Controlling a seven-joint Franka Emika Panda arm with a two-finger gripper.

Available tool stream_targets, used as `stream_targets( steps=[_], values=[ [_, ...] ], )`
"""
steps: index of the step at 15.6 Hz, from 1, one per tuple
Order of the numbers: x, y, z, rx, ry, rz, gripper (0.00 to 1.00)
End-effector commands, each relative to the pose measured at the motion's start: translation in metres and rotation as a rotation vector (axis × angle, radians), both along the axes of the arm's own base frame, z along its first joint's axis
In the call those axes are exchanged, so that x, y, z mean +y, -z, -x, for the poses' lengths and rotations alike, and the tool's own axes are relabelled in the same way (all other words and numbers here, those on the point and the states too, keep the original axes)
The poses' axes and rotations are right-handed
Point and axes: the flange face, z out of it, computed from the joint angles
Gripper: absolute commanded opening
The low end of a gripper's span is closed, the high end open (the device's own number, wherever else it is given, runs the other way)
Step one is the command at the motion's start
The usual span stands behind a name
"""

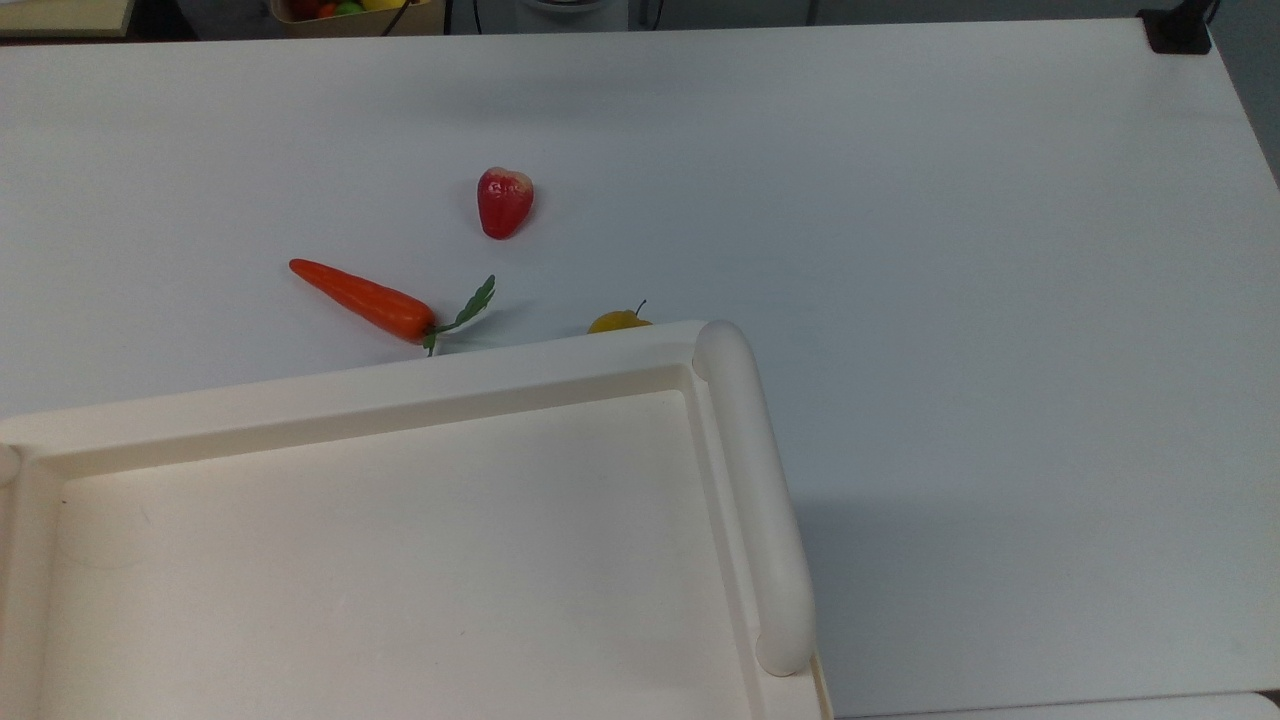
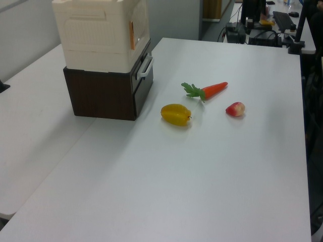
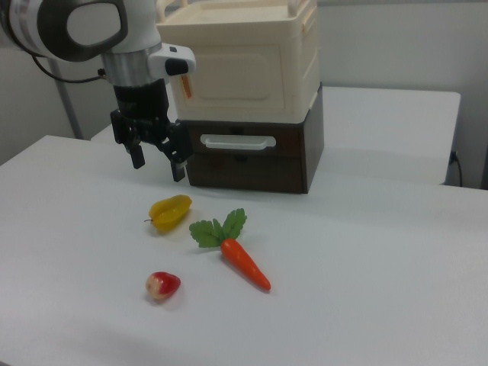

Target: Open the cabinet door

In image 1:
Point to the yellow toy fruit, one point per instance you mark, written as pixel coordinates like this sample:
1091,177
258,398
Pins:
615,323

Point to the black table clamp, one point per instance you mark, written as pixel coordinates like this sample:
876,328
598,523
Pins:
1180,30

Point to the light wooden board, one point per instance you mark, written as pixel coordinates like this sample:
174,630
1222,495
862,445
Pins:
60,15

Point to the cream plastic tray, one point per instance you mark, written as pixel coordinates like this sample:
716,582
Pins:
380,540

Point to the red toy strawberry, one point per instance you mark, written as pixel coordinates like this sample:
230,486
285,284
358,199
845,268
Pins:
504,203

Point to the cardboard box of toy fruit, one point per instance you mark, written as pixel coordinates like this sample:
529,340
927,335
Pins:
350,20

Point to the orange toy carrot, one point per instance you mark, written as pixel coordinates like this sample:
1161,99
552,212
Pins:
370,300

